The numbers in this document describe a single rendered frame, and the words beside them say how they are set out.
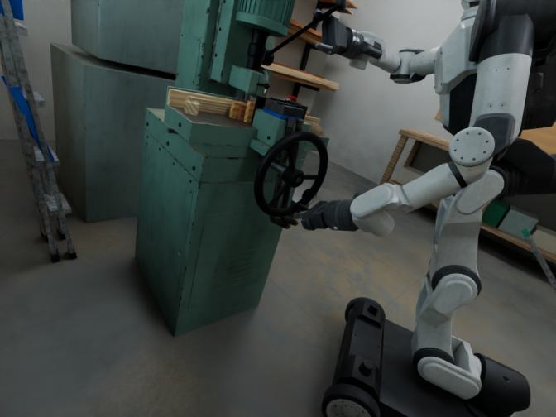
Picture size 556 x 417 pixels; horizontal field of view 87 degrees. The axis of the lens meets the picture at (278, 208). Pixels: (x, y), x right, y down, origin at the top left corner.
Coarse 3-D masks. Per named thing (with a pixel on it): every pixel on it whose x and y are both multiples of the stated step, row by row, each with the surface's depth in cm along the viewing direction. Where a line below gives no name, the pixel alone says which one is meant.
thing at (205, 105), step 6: (204, 102) 98; (210, 102) 99; (216, 102) 100; (222, 102) 103; (204, 108) 99; (210, 108) 100; (216, 108) 101; (222, 108) 103; (228, 108) 104; (222, 114) 104; (228, 114) 105; (306, 120) 130; (312, 120) 132; (318, 120) 134
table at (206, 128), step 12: (168, 108) 94; (180, 108) 94; (168, 120) 95; (180, 120) 88; (192, 120) 84; (204, 120) 88; (216, 120) 93; (228, 120) 98; (180, 132) 88; (192, 132) 84; (204, 132) 86; (216, 132) 88; (228, 132) 91; (240, 132) 93; (252, 132) 96; (216, 144) 90; (228, 144) 93; (240, 144) 96; (252, 144) 97; (264, 144) 94; (312, 144) 116; (276, 156) 95; (300, 156) 102
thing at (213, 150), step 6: (198, 144) 96; (204, 144) 93; (210, 144) 90; (204, 150) 93; (210, 150) 90; (216, 150) 91; (222, 150) 93; (228, 150) 94; (234, 150) 95; (240, 150) 97; (246, 150) 98; (252, 150) 100; (216, 156) 92; (222, 156) 94; (228, 156) 95; (234, 156) 97; (240, 156) 98; (246, 156) 100; (252, 156) 101
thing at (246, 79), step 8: (232, 72) 107; (240, 72) 103; (248, 72) 100; (256, 72) 101; (232, 80) 107; (240, 80) 104; (248, 80) 100; (256, 80) 101; (264, 80) 103; (240, 88) 104; (248, 88) 101; (256, 88) 102; (264, 88) 104
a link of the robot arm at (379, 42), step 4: (360, 32) 108; (364, 32) 107; (368, 32) 106; (364, 36) 107; (368, 36) 107; (372, 36) 107; (376, 36) 108; (372, 40) 108; (376, 40) 109; (380, 40) 110; (376, 44) 112; (380, 44) 111; (384, 44) 112; (380, 48) 112; (384, 48) 113; (384, 52) 114; (384, 56) 115; (368, 60) 119; (372, 60) 117; (376, 60) 116; (380, 60) 115; (372, 64) 117; (376, 64) 117; (380, 64) 117
